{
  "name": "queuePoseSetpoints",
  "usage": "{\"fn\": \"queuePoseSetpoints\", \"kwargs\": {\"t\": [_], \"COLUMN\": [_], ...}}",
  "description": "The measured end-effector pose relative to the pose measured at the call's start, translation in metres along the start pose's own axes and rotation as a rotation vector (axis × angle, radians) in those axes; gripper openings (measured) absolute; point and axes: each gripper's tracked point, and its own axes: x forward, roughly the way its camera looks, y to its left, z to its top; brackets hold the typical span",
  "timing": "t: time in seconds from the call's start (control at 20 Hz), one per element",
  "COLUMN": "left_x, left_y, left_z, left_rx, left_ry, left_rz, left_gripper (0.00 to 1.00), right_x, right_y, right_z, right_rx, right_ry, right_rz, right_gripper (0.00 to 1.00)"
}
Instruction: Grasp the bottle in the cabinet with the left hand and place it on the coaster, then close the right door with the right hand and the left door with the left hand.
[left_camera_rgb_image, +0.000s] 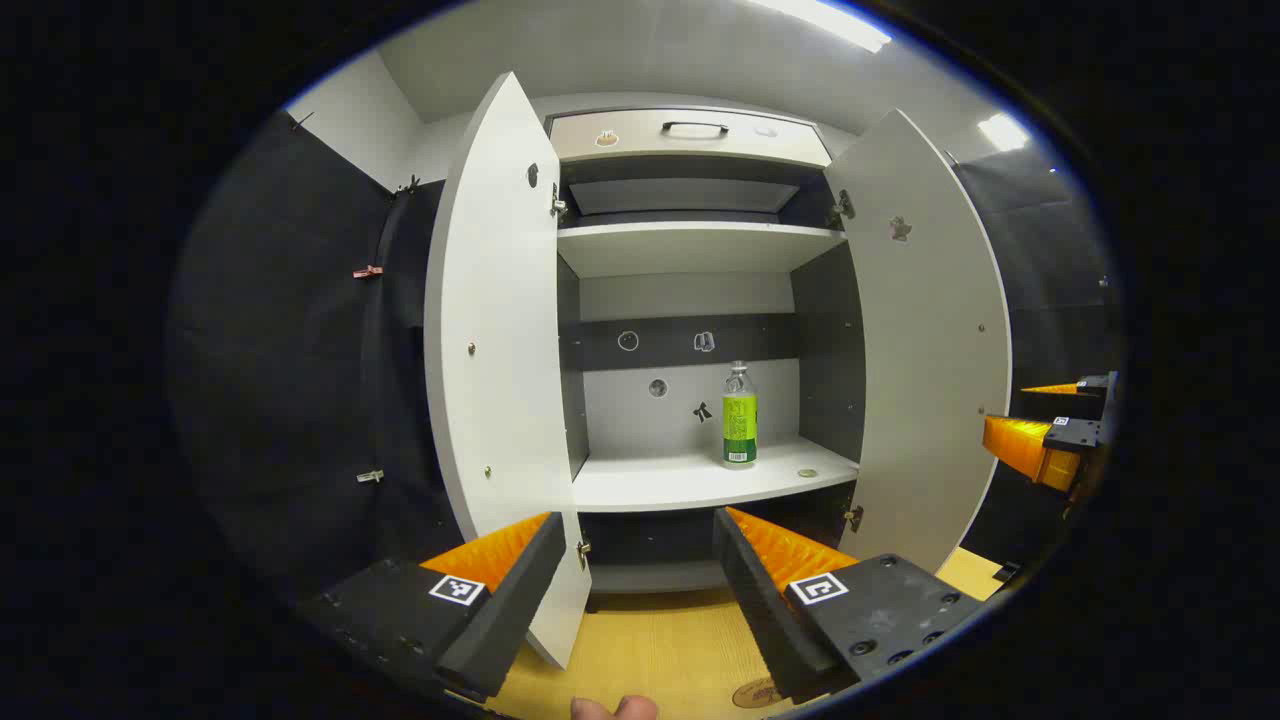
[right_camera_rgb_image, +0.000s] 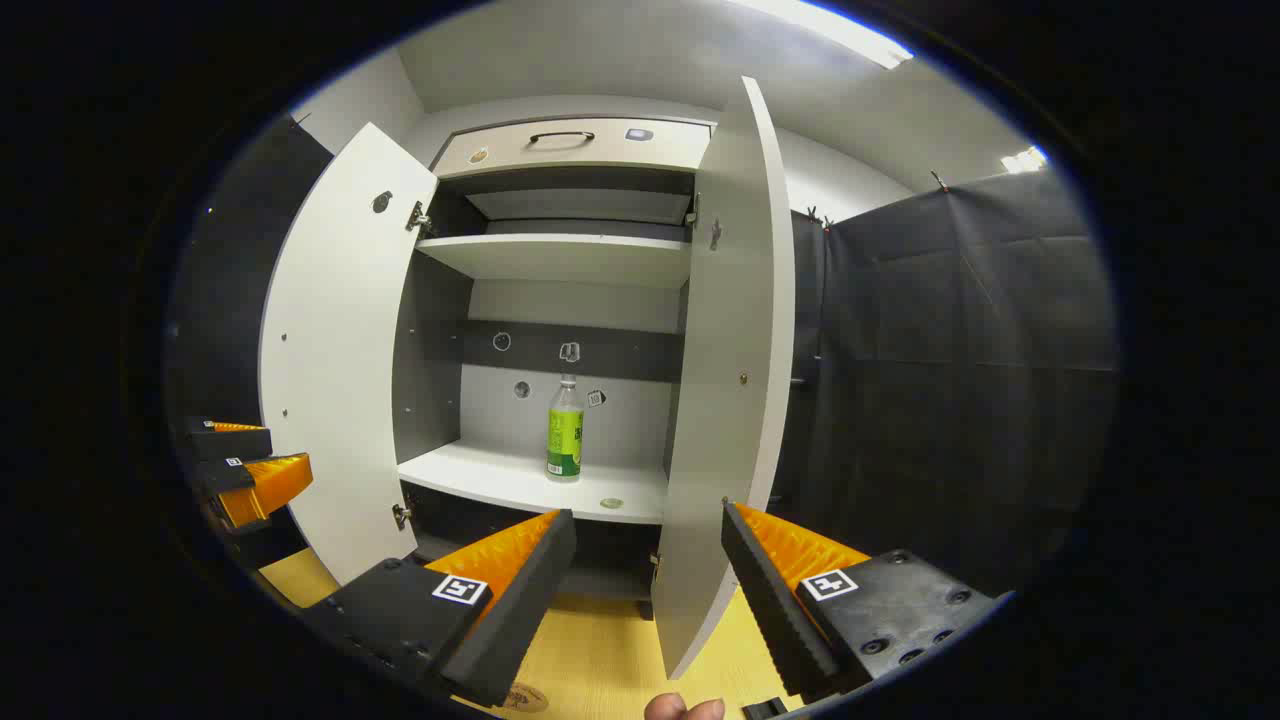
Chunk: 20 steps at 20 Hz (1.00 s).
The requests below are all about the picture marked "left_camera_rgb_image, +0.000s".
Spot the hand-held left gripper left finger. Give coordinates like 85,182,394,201
298,512,568,701

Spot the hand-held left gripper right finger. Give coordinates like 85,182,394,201
712,506,988,705

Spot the round brown coaster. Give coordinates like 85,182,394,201
732,677,791,709

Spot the white cabinet door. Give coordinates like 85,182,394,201
424,70,593,671
822,108,1013,576

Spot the green label clear bottle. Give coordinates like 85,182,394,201
722,360,759,469

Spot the gray cabinet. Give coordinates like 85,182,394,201
545,95,869,601

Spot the white cabinet shelf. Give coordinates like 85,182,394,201
572,435,861,513
557,222,846,279

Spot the black backdrop cloth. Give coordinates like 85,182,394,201
950,150,1126,566
165,110,466,611

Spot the ceiling light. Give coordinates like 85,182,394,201
977,112,1031,153

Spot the white drawer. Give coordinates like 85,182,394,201
548,108,833,169

